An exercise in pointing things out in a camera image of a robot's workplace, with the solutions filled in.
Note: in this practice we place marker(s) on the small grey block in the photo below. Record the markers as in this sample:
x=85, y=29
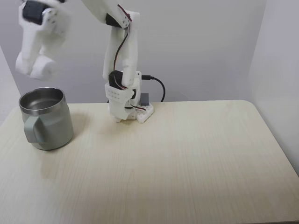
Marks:
x=145, y=100

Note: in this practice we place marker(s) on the grey-green steel mug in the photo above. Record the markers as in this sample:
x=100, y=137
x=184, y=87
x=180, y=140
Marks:
x=56, y=126

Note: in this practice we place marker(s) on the white gauze dressing roll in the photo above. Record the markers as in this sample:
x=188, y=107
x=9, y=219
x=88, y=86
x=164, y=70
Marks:
x=45, y=68

